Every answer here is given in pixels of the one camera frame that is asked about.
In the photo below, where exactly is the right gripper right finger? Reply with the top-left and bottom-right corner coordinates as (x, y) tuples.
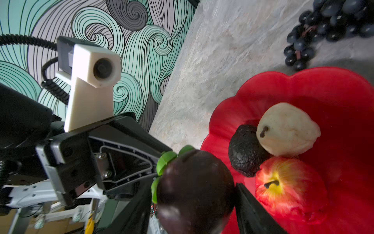
(235, 183), (286, 234)

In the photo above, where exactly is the red flower-shaped bowl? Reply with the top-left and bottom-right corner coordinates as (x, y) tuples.
(201, 67), (374, 234)

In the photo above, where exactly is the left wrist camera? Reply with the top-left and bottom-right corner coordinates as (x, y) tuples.
(56, 36), (121, 132)

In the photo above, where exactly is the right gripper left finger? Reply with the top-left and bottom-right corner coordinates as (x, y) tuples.
(99, 179), (153, 234)

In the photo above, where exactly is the black grape bunch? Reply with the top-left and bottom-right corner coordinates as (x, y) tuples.
(283, 0), (374, 72)

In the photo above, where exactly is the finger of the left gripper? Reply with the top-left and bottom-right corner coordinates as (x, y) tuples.
(88, 112), (171, 199)

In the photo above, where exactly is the dark purple plum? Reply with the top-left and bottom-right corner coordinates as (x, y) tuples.
(151, 145), (235, 234)

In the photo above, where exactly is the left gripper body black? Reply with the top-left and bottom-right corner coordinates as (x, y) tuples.
(1, 84), (96, 205)

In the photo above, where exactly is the dark avocado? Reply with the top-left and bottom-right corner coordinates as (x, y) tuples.
(228, 125), (271, 177)

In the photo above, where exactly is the red apple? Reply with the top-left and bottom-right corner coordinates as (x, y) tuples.
(255, 157), (329, 224)

